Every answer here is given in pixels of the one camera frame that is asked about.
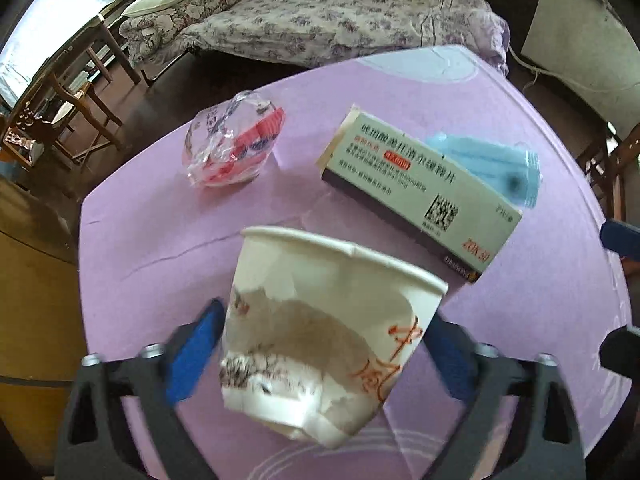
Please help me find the white medicine box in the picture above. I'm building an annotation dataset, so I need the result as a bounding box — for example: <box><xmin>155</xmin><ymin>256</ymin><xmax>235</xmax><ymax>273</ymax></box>
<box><xmin>316</xmin><ymin>105</ymin><xmax>523</xmax><ymax>286</ymax></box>

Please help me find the purple tablecloth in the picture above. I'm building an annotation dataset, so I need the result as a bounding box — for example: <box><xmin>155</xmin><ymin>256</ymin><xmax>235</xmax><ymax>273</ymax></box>
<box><xmin>77</xmin><ymin>45</ymin><xmax>633</xmax><ymax>480</ymax></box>

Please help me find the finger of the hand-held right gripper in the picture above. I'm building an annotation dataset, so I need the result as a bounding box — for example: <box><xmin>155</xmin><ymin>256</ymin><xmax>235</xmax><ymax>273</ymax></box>
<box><xmin>601</xmin><ymin>326</ymin><xmax>640</xmax><ymax>376</ymax></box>
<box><xmin>600</xmin><ymin>219</ymin><xmax>640</xmax><ymax>263</ymax></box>

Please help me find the bed with floral sheet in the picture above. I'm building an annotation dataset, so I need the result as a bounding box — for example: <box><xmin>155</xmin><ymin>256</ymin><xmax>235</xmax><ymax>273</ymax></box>
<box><xmin>120</xmin><ymin>0</ymin><xmax>511</xmax><ymax>86</ymax></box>

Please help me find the white cable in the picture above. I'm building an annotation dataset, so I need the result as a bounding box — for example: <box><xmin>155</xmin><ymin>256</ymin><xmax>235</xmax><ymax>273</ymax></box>
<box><xmin>507</xmin><ymin>47</ymin><xmax>640</xmax><ymax>96</ymax></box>

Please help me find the wooden cabinet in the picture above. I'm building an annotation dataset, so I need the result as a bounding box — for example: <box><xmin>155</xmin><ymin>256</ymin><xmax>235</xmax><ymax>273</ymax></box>
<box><xmin>0</xmin><ymin>175</ymin><xmax>87</xmax><ymax>383</ymax></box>

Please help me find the wooden chair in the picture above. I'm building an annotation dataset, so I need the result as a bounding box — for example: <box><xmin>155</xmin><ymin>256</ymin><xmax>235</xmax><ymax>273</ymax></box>
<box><xmin>575</xmin><ymin>122</ymin><xmax>640</xmax><ymax>221</ymax></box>
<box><xmin>0</xmin><ymin>67</ymin><xmax>126</xmax><ymax>173</ymax></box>

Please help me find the blue face mask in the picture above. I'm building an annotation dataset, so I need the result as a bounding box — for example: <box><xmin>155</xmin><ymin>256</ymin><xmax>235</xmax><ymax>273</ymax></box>
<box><xmin>425</xmin><ymin>131</ymin><xmax>543</xmax><ymax>209</ymax></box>

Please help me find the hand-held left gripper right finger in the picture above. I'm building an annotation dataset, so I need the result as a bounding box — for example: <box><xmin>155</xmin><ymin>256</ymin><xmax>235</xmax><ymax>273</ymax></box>
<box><xmin>395</xmin><ymin>311</ymin><xmax>587</xmax><ymax>480</ymax></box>

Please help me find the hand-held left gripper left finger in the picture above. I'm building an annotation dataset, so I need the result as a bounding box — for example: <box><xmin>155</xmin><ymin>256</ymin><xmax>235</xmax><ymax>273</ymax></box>
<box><xmin>54</xmin><ymin>297</ymin><xmax>228</xmax><ymax>480</ymax></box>

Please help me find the wooden table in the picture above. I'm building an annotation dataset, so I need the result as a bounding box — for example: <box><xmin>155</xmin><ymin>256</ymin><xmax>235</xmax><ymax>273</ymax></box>
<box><xmin>47</xmin><ymin>12</ymin><xmax>143</xmax><ymax>86</ymax></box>

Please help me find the clear wrapper with red print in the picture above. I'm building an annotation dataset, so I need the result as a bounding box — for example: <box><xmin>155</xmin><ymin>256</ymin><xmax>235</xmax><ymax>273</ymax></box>
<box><xmin>182</xmin><ymin>90</ymin><xmax>287</xmax><ymax>188</ymax></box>

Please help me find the white printed paper cup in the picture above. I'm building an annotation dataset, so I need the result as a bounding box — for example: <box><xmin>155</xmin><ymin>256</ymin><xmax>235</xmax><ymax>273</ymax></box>
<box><xmin>220</xmin><ymin>226</ymin><xmax>449</xmax><ymax>450</ymax></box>

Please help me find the folded floral quilt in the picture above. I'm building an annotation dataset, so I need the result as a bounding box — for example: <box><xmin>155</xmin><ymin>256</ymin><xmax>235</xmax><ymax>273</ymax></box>
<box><xmin>120</xmin><ymin>0</ymin><xmax>267</xmax><ymax>56</ymax></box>

